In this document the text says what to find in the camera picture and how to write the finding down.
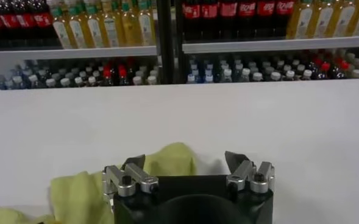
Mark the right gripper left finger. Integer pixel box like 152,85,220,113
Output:
102,154,160,197

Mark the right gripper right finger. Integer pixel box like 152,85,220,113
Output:
224,151,276,195

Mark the light green t-shirt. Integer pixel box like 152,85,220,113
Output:
0,142,197,224

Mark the small red-cap cola bottle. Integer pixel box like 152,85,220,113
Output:
320,62,332,80
117,64,129,86
339,60,351,80
101,65,113,86

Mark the drinks shelf unit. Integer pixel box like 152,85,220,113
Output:
0,0,174,91
172,0,359,85

